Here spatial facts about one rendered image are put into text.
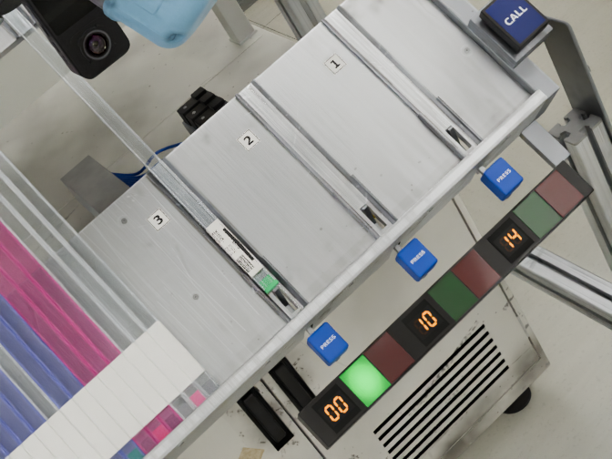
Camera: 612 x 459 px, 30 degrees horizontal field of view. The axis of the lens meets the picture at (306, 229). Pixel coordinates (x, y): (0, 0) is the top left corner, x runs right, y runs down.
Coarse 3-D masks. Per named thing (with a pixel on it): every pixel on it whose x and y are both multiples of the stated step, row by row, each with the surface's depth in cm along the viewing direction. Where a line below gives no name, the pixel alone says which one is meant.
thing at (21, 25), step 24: (24, 24) 106; (48, 48) 105; (72, 72) 104; (96, 96) 104; (120, 120) 103; (144, 144) 103; (168, 168) 102; (192, 192) 102; (192, 216) 102; (264, 288) 100
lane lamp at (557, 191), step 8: (552, 176) 105; (560, 176) 105; (544, 184) 105; (552, 184) 105; (560, 184) 105; (568, 184) 105; (544, 192) 105; (552, 192) 105; (560, 192) 105; (568, 192) 105; (576, 192) 105; (552, 200) 105; (560, 200) 105; (568, 200) 105; (576, 200) 105; (560, 208) 104; (568, 208) 104
